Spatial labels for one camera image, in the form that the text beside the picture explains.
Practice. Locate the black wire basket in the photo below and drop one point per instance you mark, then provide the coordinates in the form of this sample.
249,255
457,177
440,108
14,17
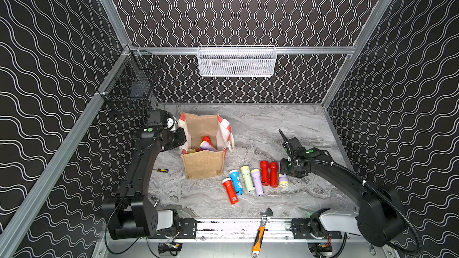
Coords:
132,92

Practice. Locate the red flashlight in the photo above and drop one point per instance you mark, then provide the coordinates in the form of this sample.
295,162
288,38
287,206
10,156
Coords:
207,139
228,185
274,176
265,173

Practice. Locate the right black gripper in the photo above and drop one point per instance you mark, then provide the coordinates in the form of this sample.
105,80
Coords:
288,162

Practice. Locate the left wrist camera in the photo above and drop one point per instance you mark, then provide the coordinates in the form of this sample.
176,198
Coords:
161,119

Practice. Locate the purple flashlight yellow rim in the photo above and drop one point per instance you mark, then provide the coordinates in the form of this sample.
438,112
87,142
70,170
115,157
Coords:
206,147

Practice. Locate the orange adjustable wrench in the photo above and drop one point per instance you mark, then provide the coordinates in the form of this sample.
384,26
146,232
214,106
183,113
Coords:
257,246

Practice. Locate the yellow black screwdriver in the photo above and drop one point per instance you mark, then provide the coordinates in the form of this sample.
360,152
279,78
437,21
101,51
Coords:
161,170

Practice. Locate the white wire basket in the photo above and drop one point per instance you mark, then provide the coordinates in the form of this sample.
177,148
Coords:
236,61

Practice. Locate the metal base rail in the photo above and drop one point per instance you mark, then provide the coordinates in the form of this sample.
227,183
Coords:
232,229

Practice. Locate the aluminium corner post right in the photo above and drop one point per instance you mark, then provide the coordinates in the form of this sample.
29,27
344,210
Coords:
366,32

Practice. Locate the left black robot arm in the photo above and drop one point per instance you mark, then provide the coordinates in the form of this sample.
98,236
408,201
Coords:
130,213

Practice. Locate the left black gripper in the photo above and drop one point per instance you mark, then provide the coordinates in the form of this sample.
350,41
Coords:
178,137

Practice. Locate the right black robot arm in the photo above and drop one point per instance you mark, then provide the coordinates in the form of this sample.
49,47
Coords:
380,218

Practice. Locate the blue flashlight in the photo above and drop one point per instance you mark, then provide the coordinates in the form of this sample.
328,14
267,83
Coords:
235,177

